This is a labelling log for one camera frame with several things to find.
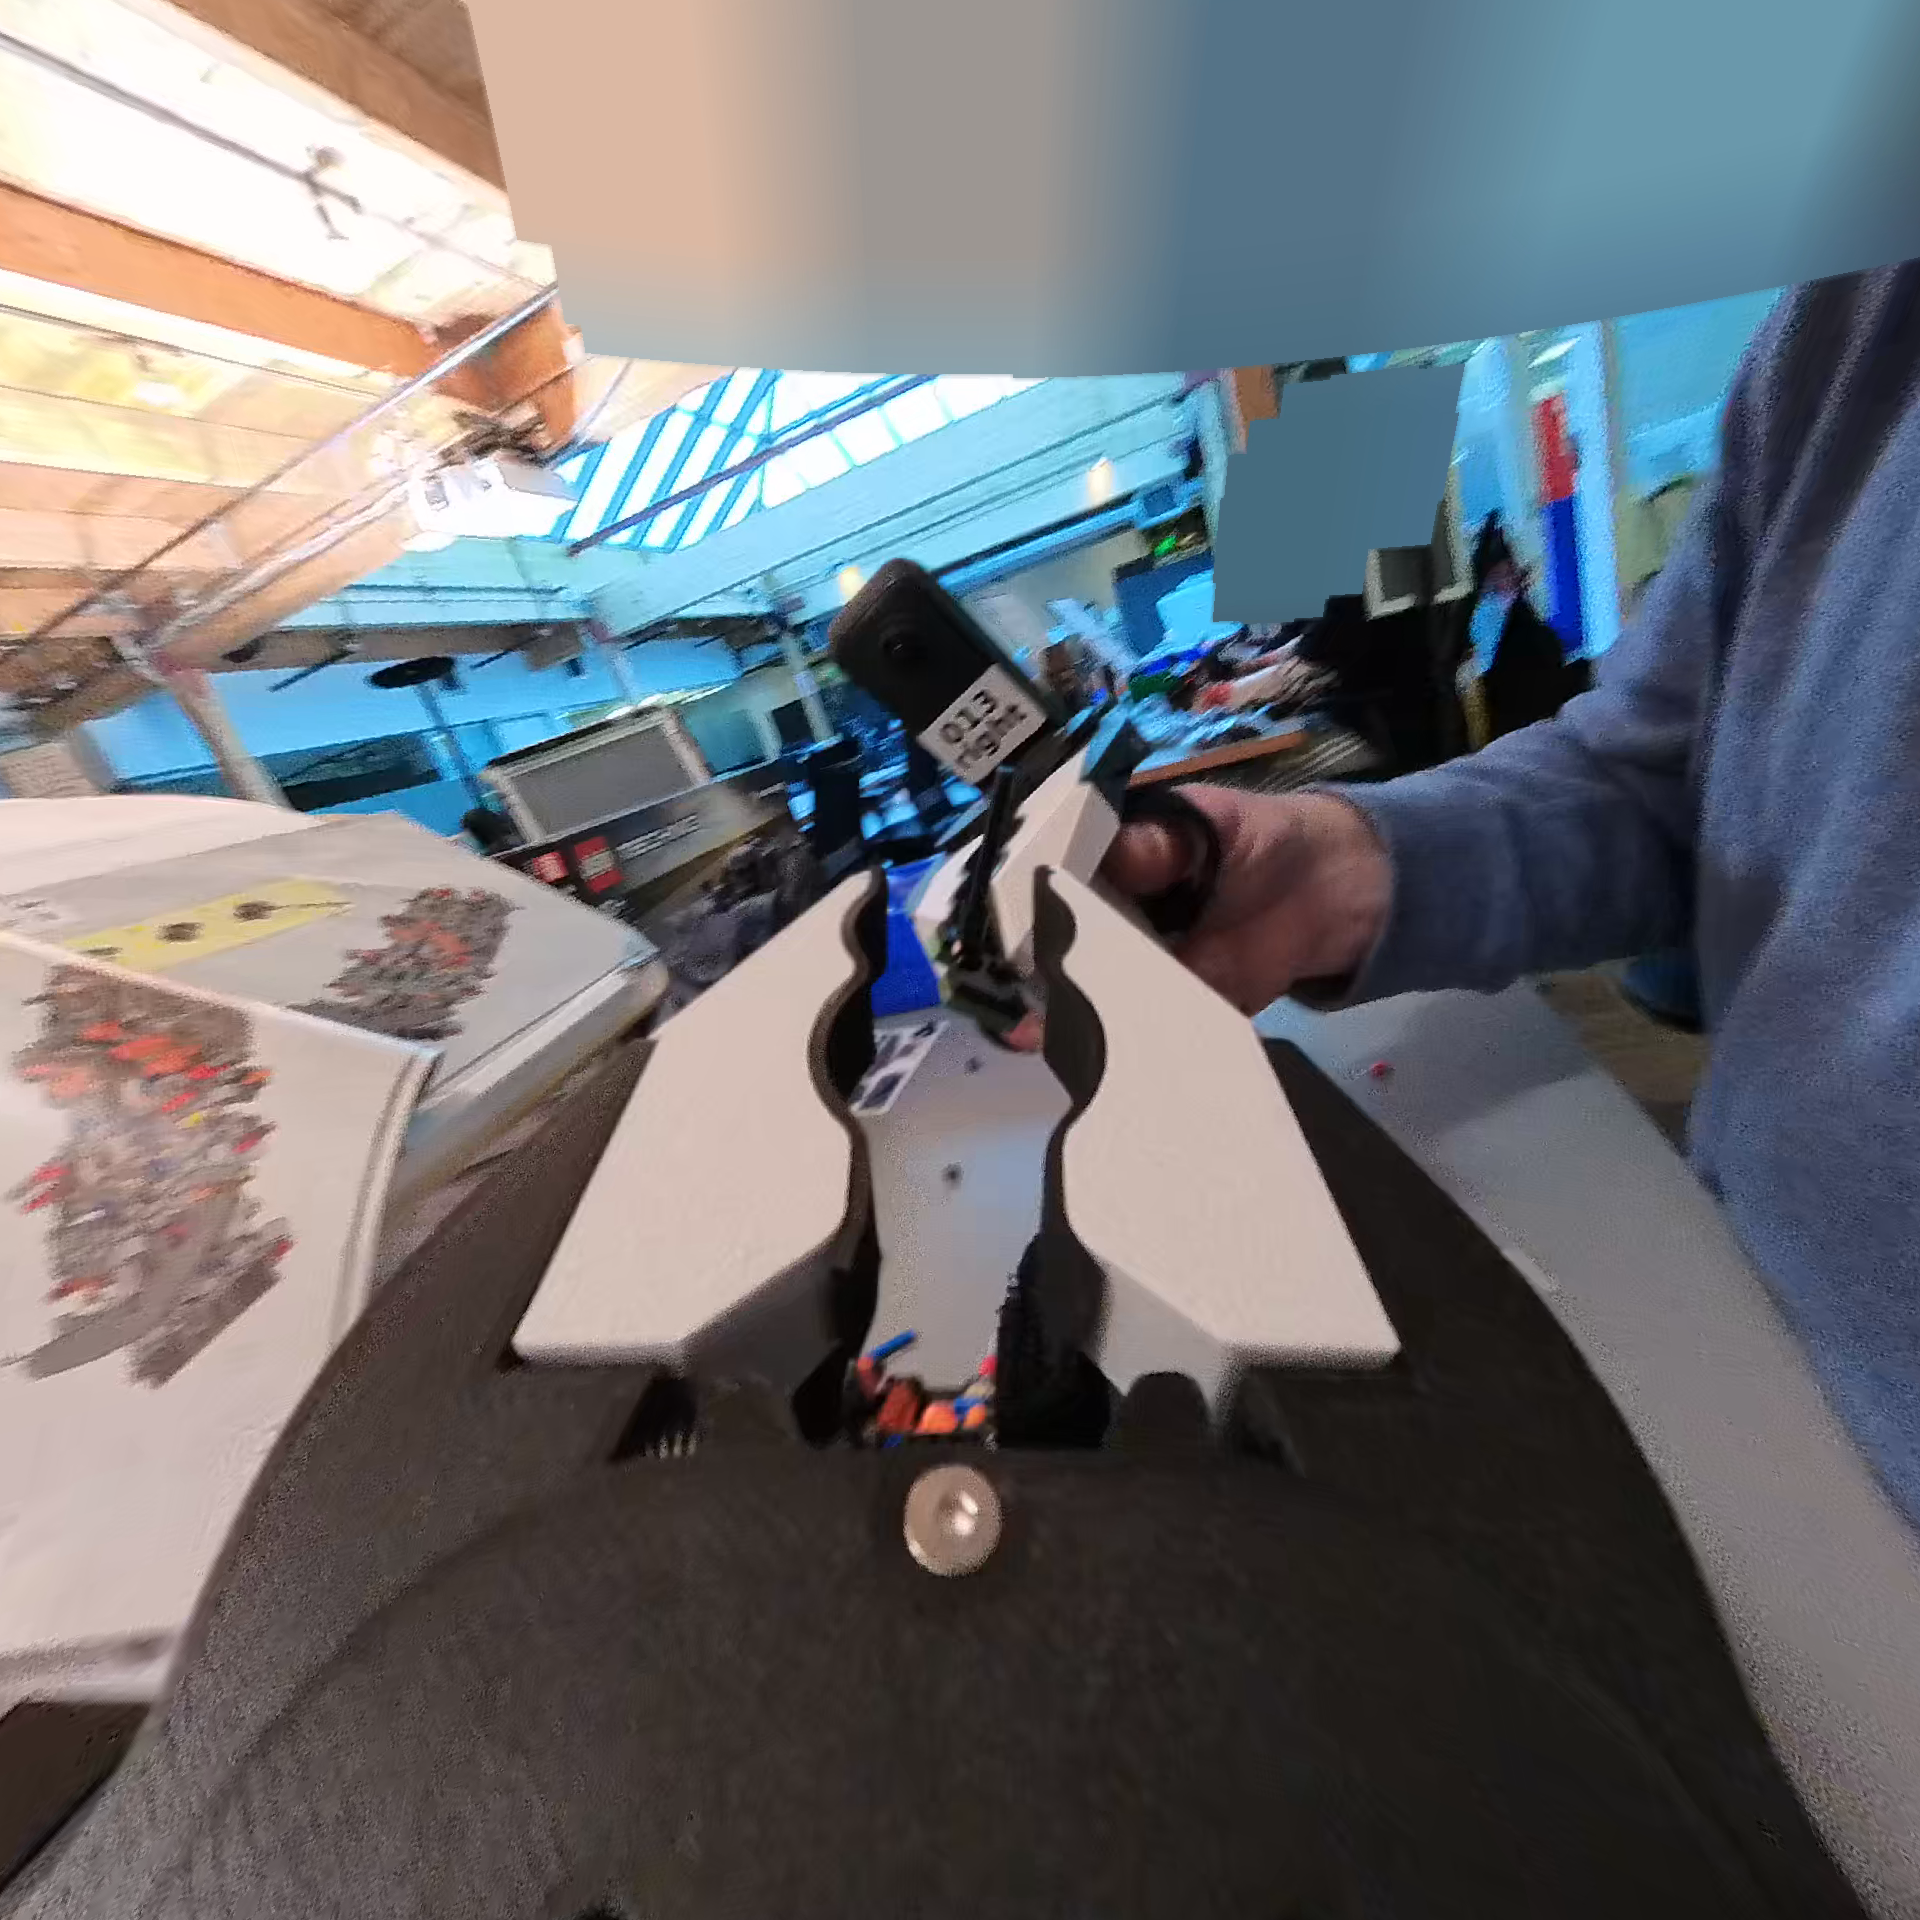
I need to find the lego instruction booklet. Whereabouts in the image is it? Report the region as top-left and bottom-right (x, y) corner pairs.
(0, 795), (669, 1705)

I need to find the white ceiling projector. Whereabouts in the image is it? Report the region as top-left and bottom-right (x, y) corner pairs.
(402, 454), (579, 546)

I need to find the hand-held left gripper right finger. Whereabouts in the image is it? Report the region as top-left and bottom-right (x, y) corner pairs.
(1031, 867), (1402, 1450)

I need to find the lego sticker sheet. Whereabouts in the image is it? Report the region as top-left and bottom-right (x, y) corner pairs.
(862, 1020), (950, 1116)

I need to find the blue parts bin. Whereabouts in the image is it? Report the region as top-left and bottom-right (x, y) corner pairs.
(875, 863), (950, 1023)

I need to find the partly built lego car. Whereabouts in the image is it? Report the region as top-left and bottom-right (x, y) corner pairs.
(842, 1326), (1004, 1450)

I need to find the black lego set box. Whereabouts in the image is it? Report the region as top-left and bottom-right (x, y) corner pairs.
(502, 817), (782, 925)

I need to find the person's right hand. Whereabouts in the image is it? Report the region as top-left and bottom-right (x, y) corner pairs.
(1101, 780), (1397, 1015)

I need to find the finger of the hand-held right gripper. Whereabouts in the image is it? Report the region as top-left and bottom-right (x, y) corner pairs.
(911, 847), (992, 966)
(990, 763), (1127, 966)

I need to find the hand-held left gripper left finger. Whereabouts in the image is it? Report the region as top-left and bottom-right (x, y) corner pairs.
(510, 867), (889, 1450)

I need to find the person's right forearm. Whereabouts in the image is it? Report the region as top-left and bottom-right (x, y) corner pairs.
(1331, 661), (1742, 1008)

